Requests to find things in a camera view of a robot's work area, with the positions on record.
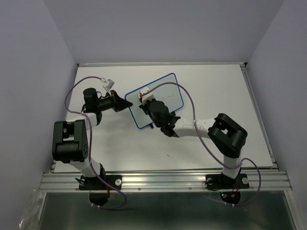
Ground purple cable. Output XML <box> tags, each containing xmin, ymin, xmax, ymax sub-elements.
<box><xmin>66</xmin><ymin>76</ymin><xmax>128</xmax><ymax>211</ymax></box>
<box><xmin>150</xmin><ymin>81</ymin><xmax>262</xmax><ymax>208</ymax></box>

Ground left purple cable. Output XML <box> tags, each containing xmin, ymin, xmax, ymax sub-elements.
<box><xmin>66</xmin><ymin>76</ymin><xmax>128</xmax><ymax>211</ymax></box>

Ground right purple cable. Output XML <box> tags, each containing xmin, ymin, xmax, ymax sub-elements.
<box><xmin>150</xmin><ymin>81</ymin><xmax>262</xmax><ymax>208</ymax></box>

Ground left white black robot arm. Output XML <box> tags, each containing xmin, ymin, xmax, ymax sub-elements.
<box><xmin>52</xmin><ymin>88</ymin><xmax>133</xmax><ymax>189</ymax></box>

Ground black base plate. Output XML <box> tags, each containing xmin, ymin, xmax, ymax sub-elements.
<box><xmin>204</xmin><ymin>173</ymin><xmax>250</xmax><ymax>191</ymax></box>
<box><xmin>75</xmin><ymin>174</ymin><xmax>122</xmax><ymax>191</ymax></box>

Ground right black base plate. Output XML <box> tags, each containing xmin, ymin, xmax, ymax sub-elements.
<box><xmin>204</xmin><ymin>173</ymin><xmax>250</xmax><ymax>191</ymax></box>

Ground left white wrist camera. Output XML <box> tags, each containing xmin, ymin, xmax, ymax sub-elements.
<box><xmin>100</xmin><ymin>78</ymin><xmax>115</xmax><ymax>91</ymax></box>

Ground blue-framed small whiteboard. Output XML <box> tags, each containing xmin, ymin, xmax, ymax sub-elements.
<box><xmin>125</xmin><ymin>73</ymin><xmax>184</xmax><ymax>129</ymax></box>

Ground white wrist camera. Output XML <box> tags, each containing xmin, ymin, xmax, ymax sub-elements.
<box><xmin>100</xmin><ymin>78</ymin><xmax>115</xmax><ymax>91</ymax></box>
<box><xmin>138</xmin><ymin>87</ymin><xmax>155</xmax><ymax>105</ymax></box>

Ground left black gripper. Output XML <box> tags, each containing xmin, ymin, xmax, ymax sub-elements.
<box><xmin>96</xmin><ymin>90</ymin><xmax>132</xmax><ymax>113</ymax></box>

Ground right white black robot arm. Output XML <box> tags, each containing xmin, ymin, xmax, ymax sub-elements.
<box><xmin>138</xmin><ymin>93</ymin><xmax>248</xmax><ymax>187</ymax></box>

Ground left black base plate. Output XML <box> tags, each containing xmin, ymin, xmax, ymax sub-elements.
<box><xmin>75</xmin><ymin>174</ymin><xmax>122</xmax><ymax>191</ymax></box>

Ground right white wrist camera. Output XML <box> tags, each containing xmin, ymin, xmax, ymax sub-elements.
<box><xmin>138</xmin><ymin>87</ymin><xmax>155</xmax><ymax>105</ymax></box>

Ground aluminium extrusion rail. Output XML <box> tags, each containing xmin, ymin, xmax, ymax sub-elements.
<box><xmin>39</xmin><ymin>169</ymin><xmax>292</xmax><ymax>193</ymax></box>

